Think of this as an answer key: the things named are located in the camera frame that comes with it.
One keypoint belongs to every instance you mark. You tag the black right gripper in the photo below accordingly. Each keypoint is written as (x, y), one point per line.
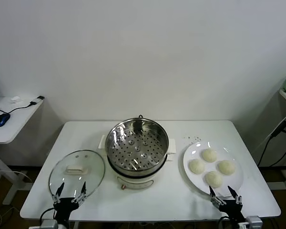
(230, 210)

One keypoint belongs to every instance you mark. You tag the white electric cooker pot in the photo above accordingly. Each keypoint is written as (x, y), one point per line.
(133, 182)

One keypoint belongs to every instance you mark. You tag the scattered dark crumbs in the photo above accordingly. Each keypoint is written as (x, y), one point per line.
(197, 138)

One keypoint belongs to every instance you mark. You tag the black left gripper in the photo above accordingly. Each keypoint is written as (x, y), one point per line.
(64, 207)

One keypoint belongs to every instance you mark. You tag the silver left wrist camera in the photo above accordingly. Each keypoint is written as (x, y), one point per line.
(48, 224)

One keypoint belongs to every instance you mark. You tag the white side desk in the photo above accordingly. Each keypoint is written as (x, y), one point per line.
(16, 124)

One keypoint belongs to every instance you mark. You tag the small white object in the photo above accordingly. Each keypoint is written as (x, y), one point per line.
(15, 99)

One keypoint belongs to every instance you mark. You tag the blue computer mouse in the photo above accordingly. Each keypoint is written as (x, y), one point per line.
(1, 119)

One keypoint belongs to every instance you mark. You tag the white round plate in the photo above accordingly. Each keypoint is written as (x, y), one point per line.
(233, 181)

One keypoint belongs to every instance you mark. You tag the stainless steel steamer basket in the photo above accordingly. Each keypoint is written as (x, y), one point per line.
(157, 133)

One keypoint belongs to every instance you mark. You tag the white steamed baozi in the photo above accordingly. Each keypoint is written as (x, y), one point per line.
(213, 179)
(209, 155)
(226, 167)
(197, 166)

